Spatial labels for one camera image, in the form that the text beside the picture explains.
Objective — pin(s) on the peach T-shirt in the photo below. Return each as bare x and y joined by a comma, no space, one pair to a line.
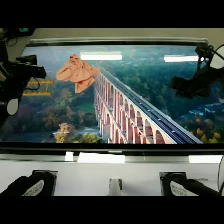
77,71

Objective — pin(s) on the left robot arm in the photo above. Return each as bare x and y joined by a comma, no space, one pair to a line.
18,75

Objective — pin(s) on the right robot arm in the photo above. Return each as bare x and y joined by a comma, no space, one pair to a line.
200,81

